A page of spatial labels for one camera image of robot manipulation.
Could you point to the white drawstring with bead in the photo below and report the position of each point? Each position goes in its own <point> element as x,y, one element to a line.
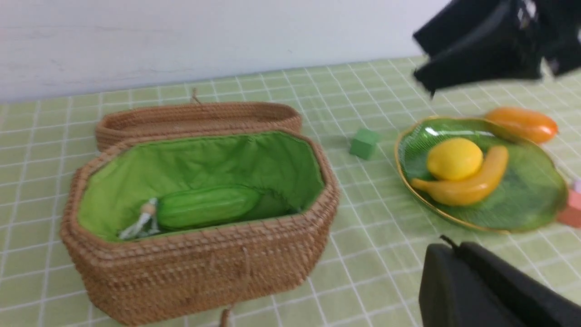
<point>146,225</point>

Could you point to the brown woven wicker basket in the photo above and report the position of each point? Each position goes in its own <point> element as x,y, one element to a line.
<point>271,249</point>

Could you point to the orange-pink wooden cube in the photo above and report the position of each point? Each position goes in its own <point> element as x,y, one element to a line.
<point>571,214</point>

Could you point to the green glass leaf plate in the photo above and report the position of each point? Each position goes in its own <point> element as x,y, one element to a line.
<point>532,191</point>

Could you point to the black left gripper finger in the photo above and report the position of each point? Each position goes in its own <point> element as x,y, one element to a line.
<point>472,41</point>
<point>465,285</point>

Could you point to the yellow plastic banana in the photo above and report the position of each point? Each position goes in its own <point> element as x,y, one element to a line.
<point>471,190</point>

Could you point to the green plastic bitter gourd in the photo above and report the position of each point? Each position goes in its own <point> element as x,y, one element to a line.
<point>200,207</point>

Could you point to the green wooden cube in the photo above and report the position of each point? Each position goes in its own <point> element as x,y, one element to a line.
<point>364,143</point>

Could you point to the green checkered tablecloth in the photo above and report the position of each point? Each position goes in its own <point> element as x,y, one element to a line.
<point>370,273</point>

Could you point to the yellow plastic lemon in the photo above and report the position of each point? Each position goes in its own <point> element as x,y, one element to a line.
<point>454,159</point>

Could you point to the woven wicker basket lid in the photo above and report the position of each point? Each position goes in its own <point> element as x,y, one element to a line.
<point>194,116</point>

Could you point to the orange plastic mango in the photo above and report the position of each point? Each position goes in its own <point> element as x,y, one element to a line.
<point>525,123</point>

